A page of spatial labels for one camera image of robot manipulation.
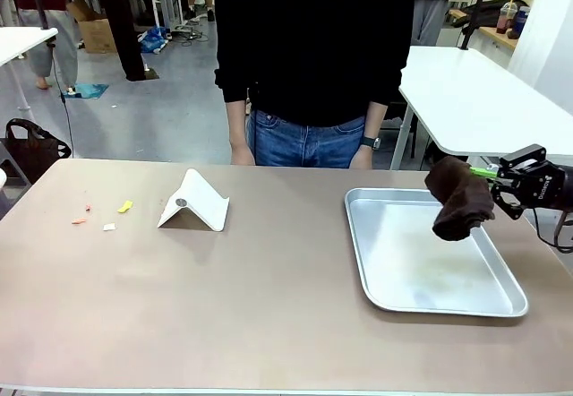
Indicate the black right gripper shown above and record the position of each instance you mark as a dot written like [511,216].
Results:
[555,187]

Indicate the dark brown towel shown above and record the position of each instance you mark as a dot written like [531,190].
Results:
[463,201]

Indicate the person's left forearm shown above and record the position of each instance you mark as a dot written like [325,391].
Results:
[376,118]

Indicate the person's right forearm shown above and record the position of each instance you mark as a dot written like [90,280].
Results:
[236,123]

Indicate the person's left hand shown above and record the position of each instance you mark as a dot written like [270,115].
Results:
[361,158]

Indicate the person's right hand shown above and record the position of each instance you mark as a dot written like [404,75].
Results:
[242,154]

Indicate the large white table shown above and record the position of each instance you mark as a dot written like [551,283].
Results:
[483,100]

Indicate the silver metal tray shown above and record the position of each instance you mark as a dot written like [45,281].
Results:
[425,270]

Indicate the wooden counter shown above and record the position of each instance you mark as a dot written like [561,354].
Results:
[497,37]

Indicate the black wrist watch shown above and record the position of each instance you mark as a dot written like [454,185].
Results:
[371,142]

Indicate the blue drink cup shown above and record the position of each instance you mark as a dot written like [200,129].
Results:
[520,22]

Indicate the red drink plastic cup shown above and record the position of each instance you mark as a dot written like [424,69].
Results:
[505,17]

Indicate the black bag on counter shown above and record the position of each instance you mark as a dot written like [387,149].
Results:
[488,13]

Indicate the black tripod pole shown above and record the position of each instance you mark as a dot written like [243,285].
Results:
[474,6]

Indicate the bystander in grey trousers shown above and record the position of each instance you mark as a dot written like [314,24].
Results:
[430,15]

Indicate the blue jeans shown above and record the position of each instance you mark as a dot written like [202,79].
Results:
[306,143]

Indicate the person's black sweater torso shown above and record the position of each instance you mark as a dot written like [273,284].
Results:
[313,42]

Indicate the white folded stand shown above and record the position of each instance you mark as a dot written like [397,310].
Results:
[201,210]

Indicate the blue plastic bag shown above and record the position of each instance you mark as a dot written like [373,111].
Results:
[153,40]

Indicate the yellow paper scrap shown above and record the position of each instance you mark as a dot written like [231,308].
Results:
[125,207]

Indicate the white paper scrap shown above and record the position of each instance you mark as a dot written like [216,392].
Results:
[109,227]

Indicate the bystander in dark trousers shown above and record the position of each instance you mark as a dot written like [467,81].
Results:
[125,24]

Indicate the orange scrap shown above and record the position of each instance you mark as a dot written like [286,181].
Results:
[79,221]

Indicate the cardboard box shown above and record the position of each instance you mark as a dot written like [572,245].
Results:
[96,33]

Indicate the black tote bag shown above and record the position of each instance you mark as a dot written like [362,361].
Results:
[36,154]

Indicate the bystander in grey pants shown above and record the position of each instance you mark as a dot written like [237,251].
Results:
[49,24]

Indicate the small white table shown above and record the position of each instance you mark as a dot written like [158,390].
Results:
[20,42]

